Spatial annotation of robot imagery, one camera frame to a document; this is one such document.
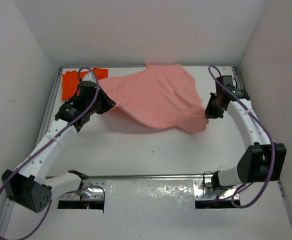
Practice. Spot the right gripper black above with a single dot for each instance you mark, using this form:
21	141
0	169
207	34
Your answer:
210	113

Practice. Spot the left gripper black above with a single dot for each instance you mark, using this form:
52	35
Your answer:
104	100

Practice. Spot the pink t-shirt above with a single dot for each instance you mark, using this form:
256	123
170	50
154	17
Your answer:
160	97

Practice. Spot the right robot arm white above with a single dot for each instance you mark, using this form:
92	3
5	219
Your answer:
261	156

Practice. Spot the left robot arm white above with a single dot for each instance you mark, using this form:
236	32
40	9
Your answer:
29	186

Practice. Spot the folded orange t-shirt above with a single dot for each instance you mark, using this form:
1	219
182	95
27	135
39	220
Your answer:
70	80

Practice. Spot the white foam front panel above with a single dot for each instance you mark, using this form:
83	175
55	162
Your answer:
155	210

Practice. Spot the aluminium table frame rail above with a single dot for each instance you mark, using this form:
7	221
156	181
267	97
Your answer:
112	151

